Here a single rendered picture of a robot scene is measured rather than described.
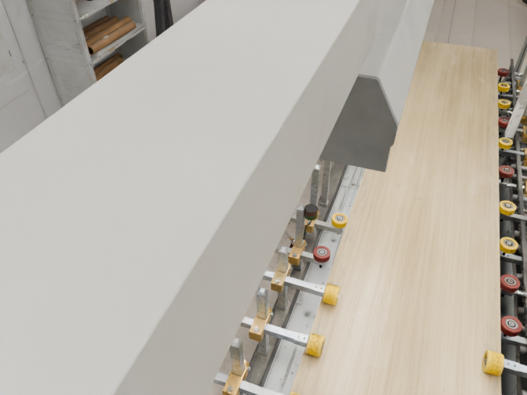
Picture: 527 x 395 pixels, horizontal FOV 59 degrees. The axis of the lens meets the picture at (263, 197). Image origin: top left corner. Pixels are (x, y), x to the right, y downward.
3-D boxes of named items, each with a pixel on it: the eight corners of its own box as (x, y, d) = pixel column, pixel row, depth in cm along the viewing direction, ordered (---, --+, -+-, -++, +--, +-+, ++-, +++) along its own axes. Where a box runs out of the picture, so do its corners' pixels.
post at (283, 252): (278, 317, 224) (278, 250, 192) (279, 311, 226) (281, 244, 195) (284, 319, 223) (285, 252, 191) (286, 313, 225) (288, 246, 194)
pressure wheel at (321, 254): (310, 270, 223) (311, 255, 215) (314, 259, 228) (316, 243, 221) (326, 275, 221) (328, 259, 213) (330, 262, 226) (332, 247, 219)
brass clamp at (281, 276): (269, 289, 199) (269, 282, 196) (279, 266, 209) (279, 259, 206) (282, 293, 198) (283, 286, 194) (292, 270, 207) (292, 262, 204)
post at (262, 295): (259, 359, 205) (256, 292, 173) (261, 353, 207) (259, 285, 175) (266, 361, 204) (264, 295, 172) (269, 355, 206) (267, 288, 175)
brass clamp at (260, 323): (247, 338, 182) (247, 331, 179) (259, 310, 191) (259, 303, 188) (262, 342, 180) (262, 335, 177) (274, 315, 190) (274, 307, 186)
